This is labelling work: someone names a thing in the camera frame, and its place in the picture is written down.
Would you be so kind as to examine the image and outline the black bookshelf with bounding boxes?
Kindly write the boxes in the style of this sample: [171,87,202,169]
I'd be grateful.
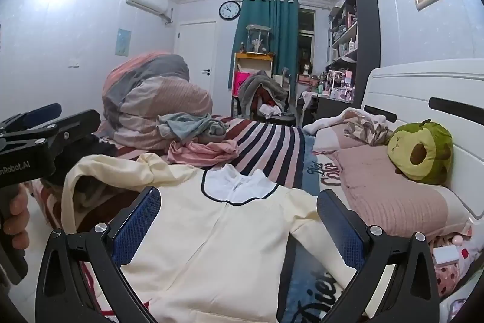
[326,0,381,107]

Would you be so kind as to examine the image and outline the pink crumpled garment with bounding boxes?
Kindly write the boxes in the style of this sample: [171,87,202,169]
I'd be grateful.
[167,139,239,167]

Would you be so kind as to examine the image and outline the brown patterned scarf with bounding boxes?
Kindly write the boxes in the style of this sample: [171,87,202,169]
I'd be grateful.
[344,117,392,146]

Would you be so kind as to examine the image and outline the pink ribbed pillow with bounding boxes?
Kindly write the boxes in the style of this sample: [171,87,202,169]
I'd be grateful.
[313,124,473,239]

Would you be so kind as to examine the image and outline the white bed headboard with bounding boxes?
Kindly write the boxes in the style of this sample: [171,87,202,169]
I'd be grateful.
[363,58,483,220]

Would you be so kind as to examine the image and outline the striped fleece blanket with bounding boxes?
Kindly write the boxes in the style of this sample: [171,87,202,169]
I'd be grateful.
[29,114,379,323]

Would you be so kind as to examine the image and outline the avocado plush toy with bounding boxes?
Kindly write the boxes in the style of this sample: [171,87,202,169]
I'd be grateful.
[387,119,453,185]

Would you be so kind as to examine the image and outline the glass display case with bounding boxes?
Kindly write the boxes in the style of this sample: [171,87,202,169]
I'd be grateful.
[246,24,271,55]

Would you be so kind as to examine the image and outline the round wall clock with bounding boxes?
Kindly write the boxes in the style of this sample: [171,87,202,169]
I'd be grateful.
[218,1,241,21]

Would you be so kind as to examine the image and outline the teal curtain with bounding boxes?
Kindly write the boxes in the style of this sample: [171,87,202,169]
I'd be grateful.
[227,0,299,89]

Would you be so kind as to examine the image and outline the pink storage box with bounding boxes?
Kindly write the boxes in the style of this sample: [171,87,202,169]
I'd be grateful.
[232,71,252,97]

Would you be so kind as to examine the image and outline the person left hand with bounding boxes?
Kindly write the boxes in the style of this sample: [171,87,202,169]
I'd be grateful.
[4,184,30,236]

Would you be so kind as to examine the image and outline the black desk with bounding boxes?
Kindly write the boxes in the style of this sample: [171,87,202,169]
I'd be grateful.
[297,91,354,126]

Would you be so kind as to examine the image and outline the blue wall poster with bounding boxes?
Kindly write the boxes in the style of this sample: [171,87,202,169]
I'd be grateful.
[115,29,131,57]

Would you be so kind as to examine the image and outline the chair with grey clothes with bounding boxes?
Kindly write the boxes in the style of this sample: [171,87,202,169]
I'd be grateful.
[238,71,296,126]

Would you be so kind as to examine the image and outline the white door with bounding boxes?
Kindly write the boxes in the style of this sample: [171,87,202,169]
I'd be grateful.
[175,21,217,99]

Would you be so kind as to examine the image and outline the rolled pink grey duvet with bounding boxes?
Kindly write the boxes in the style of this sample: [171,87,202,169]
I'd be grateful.
[98,52,212,151]

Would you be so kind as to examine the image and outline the cream hoodie white collar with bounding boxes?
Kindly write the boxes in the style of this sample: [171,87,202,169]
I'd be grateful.
[61,153,355,322]

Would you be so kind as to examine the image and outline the yellow wooden shelf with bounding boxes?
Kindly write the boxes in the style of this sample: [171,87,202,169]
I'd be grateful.
[231,52,274,116]

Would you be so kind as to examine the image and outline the white fluffy garment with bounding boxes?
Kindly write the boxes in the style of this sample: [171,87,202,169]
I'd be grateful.
[303,107,386,135]

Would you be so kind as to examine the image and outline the grey green crumpled garment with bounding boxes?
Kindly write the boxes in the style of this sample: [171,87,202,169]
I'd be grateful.
[157,112,229,144]

